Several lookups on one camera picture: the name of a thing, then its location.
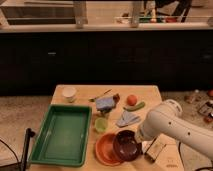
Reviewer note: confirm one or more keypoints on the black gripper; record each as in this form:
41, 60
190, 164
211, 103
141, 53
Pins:
153, 149

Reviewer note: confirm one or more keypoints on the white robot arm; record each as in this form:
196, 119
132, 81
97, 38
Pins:
165, 118

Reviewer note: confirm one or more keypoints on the dark maroon bowl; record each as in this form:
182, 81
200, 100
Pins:
125, 146

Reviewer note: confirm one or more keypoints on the grey folded cloth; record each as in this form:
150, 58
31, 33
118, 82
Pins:
127, 118

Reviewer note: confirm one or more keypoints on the green cucumber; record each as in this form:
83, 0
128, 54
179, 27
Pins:
134, 108

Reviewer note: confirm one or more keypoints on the orange bowl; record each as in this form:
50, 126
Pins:
104, 150

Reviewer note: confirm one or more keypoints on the orange fruit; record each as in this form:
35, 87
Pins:
131, 100

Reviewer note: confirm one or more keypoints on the small green cup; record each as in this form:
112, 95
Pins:
101, 124

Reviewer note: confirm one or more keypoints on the small dark red object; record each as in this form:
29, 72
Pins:
116, 97

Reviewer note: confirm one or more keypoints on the blue sponge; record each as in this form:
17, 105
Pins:
105, 103

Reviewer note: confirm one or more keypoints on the metal spoon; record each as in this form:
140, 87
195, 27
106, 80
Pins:
95, 98

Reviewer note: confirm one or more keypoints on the green plastic tray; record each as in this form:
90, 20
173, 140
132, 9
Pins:
63, 136

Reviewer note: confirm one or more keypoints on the white paper cup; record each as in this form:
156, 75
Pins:
69, 93

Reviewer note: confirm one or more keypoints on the black barrier panel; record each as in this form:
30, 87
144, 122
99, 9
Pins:
34, 63

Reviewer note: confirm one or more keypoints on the black camera stand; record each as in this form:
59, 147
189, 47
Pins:
28, 135

